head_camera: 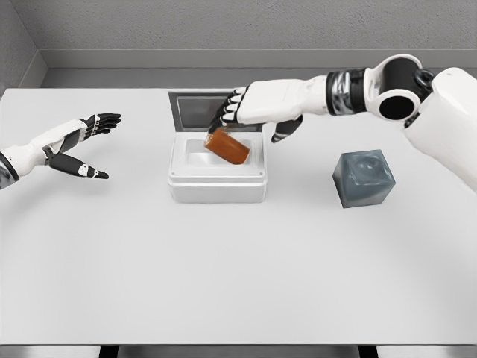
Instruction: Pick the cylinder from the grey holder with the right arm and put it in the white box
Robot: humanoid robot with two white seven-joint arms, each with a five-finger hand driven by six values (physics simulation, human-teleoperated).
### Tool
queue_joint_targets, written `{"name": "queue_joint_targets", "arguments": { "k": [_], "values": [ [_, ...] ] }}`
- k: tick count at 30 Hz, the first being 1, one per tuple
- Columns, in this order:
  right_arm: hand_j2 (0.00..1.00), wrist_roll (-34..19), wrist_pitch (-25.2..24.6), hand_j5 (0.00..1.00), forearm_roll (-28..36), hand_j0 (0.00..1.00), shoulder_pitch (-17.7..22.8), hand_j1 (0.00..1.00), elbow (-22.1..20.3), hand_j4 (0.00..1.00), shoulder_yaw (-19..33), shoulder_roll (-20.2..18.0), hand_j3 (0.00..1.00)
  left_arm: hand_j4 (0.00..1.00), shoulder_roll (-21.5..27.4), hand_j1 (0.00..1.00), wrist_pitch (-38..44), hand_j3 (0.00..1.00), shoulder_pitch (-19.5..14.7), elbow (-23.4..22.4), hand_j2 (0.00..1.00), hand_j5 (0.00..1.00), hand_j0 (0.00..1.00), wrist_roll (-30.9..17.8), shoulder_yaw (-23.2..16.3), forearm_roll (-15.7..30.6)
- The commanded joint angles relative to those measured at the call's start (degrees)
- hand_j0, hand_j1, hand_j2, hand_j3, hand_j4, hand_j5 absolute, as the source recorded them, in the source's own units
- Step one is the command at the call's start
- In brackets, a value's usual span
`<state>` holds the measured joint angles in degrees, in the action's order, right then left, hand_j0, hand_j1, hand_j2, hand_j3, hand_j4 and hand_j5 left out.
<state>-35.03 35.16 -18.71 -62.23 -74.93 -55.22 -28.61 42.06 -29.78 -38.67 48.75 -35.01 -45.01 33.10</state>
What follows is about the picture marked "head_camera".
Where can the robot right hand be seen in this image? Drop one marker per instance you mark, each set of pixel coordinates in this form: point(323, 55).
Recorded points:
point(261, 101)

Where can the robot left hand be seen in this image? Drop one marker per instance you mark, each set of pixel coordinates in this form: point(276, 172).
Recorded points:
point(74, 135)

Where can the brown bread loaf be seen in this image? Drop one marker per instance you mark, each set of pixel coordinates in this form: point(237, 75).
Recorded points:
point(226, 148)

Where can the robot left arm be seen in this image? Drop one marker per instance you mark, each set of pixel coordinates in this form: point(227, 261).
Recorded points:
point(18, 156)

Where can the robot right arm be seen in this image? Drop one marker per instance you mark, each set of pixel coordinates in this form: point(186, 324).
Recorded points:
point(410, 100)

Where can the bread machine lid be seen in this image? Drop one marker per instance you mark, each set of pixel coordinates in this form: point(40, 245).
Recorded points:
point(203, 108)

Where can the white bread machine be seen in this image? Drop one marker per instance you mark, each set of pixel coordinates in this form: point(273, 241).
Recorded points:
point(217, 164)

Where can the grey cube block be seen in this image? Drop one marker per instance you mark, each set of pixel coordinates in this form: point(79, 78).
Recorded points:
point(362, 178)

